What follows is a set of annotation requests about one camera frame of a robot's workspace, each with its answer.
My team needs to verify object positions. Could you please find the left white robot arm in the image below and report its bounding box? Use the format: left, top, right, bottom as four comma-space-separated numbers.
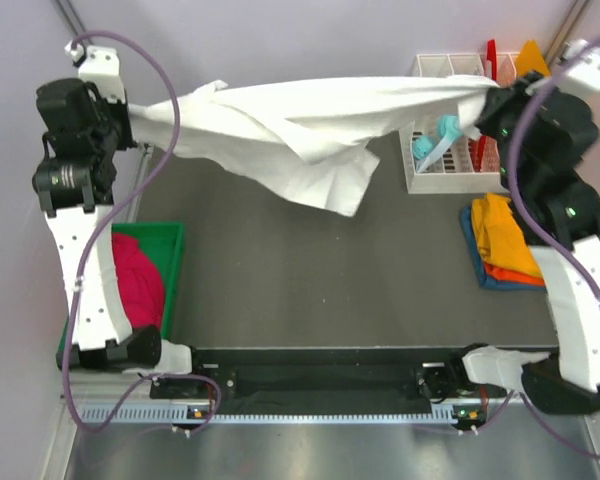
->
32, 78, 207, 397

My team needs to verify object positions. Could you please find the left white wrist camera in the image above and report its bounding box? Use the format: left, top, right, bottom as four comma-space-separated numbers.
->
64, 43, 127, 104

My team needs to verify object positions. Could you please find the orange folded t-shirt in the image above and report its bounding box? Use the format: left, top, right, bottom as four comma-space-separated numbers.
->
484, 263, 545, 287

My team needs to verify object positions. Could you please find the green plastic bin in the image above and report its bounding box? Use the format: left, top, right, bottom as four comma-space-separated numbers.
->
68, 222, 187, 373

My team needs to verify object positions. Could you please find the red folder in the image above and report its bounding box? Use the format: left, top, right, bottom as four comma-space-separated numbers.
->
472, 39, 498, 173

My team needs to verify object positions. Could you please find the orange folder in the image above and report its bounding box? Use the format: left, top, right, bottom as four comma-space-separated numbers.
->
514, 40, 551, 77

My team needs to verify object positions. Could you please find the yellow folded t-shirt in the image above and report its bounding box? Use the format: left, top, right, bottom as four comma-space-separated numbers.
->
471, 193, 543, 278

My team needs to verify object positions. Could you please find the blue folded t-shirt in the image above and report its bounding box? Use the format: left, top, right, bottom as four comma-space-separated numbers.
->
459, 205, 546, 292

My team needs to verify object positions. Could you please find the white t-shirt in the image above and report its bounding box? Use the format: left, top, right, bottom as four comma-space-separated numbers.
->
129, 75, 495, 217

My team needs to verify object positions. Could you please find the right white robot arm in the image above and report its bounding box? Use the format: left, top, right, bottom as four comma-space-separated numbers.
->
446, 71, 600, 415

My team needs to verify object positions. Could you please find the white file organizer rack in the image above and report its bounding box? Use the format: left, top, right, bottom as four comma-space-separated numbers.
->
399, 53, 505, 194

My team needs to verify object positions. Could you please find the magenta t-shirt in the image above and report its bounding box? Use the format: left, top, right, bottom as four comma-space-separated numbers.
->
112, 233, 166, 329

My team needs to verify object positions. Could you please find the grey slotted cable duct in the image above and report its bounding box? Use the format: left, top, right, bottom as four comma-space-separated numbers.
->
79, 402, 481, 426

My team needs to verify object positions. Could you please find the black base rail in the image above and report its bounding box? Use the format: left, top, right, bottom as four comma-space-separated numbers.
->
149, 347, 509, 416

